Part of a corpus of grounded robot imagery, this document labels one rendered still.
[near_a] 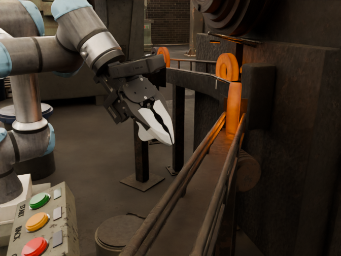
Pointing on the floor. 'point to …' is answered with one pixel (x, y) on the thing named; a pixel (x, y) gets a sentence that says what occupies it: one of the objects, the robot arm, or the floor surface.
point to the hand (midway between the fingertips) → (170, 137)
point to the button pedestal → (15, 235)
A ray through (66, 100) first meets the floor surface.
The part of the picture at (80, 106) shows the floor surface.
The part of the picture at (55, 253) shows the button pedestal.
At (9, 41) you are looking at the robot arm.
